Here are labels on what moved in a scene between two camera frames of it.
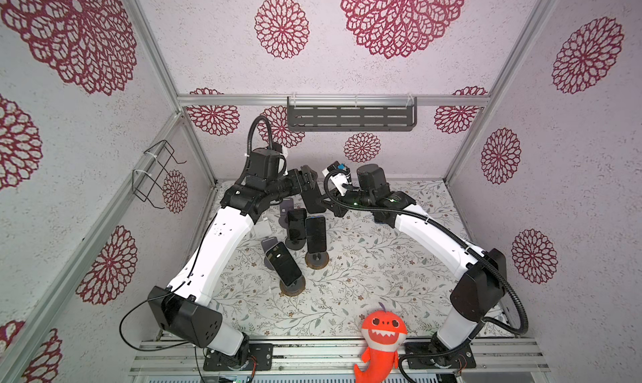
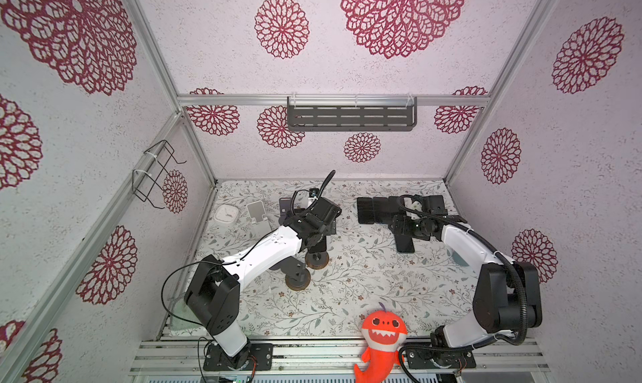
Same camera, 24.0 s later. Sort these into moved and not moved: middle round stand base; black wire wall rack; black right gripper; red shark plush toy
Moved: black right gripper
Not moved: black wire wall rack; red shark plush toy; middle round stand base
